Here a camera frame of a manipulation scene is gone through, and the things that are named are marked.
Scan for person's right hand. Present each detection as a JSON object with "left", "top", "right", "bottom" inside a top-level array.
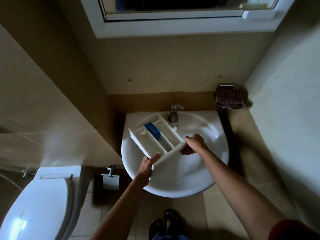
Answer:
[{"left": 180, "top": 133, "right": 209, "bottom": 156}]

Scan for person's left hand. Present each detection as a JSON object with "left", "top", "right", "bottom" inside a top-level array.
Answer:
[{"left": 136, "top": 153, "right": 161, "bottom": 187}]

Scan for red checkered cloth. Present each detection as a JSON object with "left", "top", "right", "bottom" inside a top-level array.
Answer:
[{"left": 214, "top": 86, "right": 245, "bottom": 110}]

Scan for person's left forearm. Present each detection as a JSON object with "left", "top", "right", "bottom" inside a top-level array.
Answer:
[{"left": 90, "top": 177, "right": 148, "bottom": 240}]

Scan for person's right forearm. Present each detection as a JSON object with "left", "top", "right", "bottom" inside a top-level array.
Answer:
[{"left": 200, "top": 147, "right": 287, "bottom": 240}]

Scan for white ceramic sink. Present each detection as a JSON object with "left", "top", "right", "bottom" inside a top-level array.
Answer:
[{"left": 121, "top": 110, "right": 230, "bottom": 198}]

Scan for metal toilet paper holder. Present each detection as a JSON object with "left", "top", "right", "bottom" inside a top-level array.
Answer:
[{"left": 101, "top": 165, "right": 120, "bottom": 191}]

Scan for metal faucet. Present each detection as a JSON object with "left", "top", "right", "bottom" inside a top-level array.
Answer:
[{"left": 168, "top": 101, "right": 185, "bottom": 127}]

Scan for black right sandal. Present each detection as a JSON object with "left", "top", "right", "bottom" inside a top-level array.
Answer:
[{"left": 164, "top": 209, "right": 180, "bottom": 228}]

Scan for blue jeans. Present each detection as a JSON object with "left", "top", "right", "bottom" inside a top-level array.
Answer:
[{"left": 152, "top": 228, "right": 190, "bottom": 240}]

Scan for white toilet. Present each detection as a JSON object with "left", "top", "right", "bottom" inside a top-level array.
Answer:
[{"left": 0, "top": 165, "right": 82, "bottom": 240}]

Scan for white framed mirror cabinet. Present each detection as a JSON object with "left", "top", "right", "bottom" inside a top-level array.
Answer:
[{"left": 79, "top": 0, "right": 298, "bottom": 39}]

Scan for dark red shirt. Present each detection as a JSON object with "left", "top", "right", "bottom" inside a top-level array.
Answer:
[{"left": 268, "top": 219, "right": 320, "bottom": 240}]

